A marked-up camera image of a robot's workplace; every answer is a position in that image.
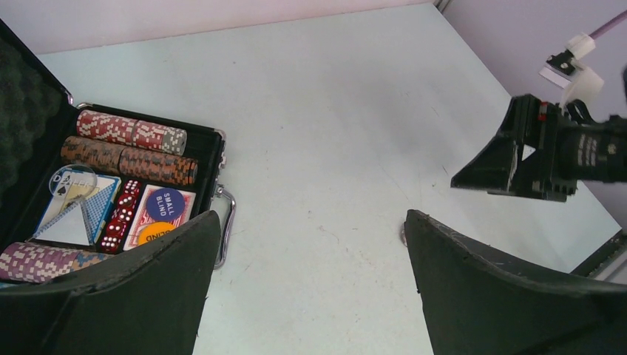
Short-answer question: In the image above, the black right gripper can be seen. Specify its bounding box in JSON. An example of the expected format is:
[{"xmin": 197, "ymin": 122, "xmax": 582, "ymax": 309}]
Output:
[{"xmin": 450, "ymin": 94, "xmax": 626, "ymax": 202}]

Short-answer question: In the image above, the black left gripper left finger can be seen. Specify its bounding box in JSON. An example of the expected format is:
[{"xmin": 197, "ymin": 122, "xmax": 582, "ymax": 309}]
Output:
[{"xmin": 1, "ymin": 211, "xmax": 221, "ymax": 354}]

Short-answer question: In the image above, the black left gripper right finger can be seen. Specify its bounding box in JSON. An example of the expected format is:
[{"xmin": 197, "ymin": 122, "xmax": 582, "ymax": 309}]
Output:
[{"xmin": 404, "ymin": 210, "xmax": 626, "ymax": 354}]

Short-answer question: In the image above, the blue small blind button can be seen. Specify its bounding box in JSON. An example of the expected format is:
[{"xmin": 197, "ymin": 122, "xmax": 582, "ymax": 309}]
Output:
[{"xmin": 145, "ymin": 188, "xmax": 186, "ymax": 222}]

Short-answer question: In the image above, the white poker chip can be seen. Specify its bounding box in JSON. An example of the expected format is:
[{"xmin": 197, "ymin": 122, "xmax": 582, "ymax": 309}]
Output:
[{"xmin": 399, "ymin": 223, "xmax": 407, "ymax": 247}]

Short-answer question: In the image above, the blue card deck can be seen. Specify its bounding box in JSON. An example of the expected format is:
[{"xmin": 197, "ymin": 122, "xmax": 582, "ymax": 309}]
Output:
[{"xmin": 31, "ymin": 165, "xmax": 121, "ymax": 247}]

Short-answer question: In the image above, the clear dealer button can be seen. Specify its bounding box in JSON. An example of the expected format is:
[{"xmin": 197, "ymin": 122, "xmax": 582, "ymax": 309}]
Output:
[{"xmin": 48, "ymin": 164, "xmax": 98, "ymax": 200}]

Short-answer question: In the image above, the yellow big blind button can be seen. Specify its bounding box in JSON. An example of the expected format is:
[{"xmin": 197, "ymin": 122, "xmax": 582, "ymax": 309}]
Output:
[{"xmin": 138, "ymin": 221, "xmax": 176, "ymax": 246}]

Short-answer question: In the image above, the red dice row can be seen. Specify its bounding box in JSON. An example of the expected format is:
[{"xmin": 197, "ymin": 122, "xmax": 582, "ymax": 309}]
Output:
[{"xmin": 98, "ymin": 180, "xmax": 142, "ymax": 254}]

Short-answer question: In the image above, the red card deck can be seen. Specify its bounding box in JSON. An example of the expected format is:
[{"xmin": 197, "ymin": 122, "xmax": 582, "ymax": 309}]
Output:
[{"xmin": 123, "ymin": 184, "xmax": 196, "ymax": 251}]

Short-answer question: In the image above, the purple chip row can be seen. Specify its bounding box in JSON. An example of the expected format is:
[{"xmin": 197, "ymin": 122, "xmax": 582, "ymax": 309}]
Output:
[{"xmin": 0, "ymin": 242, "xmax": 116, "ymax": 285}]

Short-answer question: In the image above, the brown orange chip row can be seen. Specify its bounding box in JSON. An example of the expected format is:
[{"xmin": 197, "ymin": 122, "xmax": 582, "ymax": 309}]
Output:
[{"xmin": 60, "ymin": 136, "xmax": 199, "ymax": 186}]

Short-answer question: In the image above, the red white chip row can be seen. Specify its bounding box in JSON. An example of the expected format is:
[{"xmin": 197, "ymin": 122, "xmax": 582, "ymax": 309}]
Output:
[{"xmin": 76, "ymin": 109, "xmax": 188, "ymax": 156}]

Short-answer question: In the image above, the black aluminium poker case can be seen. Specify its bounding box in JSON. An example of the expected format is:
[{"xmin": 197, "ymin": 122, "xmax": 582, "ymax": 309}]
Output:
[{"xmin": 1, "ymin": 24, "xmax": 226, "ymax": 295}]

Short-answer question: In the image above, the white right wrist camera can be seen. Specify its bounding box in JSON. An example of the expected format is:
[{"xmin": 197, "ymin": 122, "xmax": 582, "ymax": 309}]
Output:
[{"xmin": 539, "ymin": 33, "xmax": 604, "ymax": 110}]

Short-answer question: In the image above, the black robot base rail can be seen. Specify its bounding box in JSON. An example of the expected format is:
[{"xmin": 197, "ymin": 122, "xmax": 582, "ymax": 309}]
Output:
[{"xmin": 571, "ymin": 231, "xmax": 626, "ymax": 285}]

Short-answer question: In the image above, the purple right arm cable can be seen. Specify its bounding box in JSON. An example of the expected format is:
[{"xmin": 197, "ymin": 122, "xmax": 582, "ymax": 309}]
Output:
[{"xmin": 587, "ymin": 10, "xmax": 627, "ymax": 40}]

